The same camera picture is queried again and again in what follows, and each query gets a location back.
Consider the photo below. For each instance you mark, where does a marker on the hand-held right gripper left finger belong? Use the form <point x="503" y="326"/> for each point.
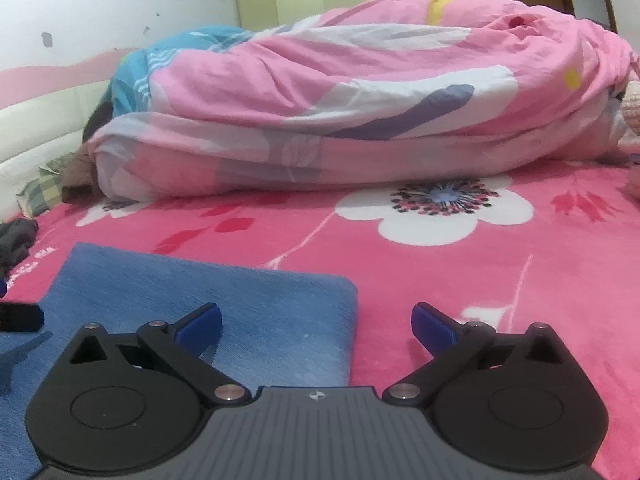
<point x="200" y="327"/>

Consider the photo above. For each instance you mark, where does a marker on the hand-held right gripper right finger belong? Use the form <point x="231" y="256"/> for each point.
<point x="435" y="330"/>

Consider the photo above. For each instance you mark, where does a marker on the light blue jeans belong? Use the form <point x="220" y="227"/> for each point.
<point x="225" y="310"/>

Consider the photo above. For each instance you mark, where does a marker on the dark grey cloth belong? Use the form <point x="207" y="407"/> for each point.
<point x="17" y="245"/>

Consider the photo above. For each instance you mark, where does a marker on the pink floral fleece blanket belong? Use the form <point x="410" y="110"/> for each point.
<point x="475" y="285"/>

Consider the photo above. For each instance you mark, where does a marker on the green plaid pillow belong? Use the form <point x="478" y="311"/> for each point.
<point x="40" y="195"/>

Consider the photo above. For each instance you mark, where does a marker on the brown cloth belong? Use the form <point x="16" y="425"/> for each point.
<point x="80" y="180"/>

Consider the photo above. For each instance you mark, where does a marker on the pink and cream padded headboard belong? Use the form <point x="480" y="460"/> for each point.
<point x="40" y="125"/>

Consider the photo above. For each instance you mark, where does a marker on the pink and teal printed quilt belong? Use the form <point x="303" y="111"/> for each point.
<point x="350" y="85"/>

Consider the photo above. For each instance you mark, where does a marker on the beige waffle-knit folded cloth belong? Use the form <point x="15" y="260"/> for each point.
<point x="632" y="107"/>

